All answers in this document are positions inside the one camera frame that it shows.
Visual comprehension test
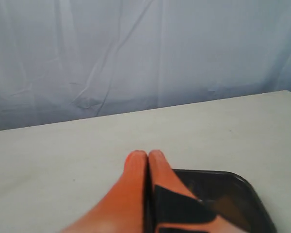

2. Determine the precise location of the dark transparent lunch box lid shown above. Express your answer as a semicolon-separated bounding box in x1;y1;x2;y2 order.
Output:
145;169;278;233

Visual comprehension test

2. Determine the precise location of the white fabric backdrop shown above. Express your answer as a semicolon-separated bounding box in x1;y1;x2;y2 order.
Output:
0;0;291;130

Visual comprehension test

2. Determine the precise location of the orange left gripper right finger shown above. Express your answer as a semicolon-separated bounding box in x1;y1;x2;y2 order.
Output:
148;150;243;233

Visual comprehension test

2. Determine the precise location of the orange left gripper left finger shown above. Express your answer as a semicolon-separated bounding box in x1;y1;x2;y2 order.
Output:
62;150;147;233

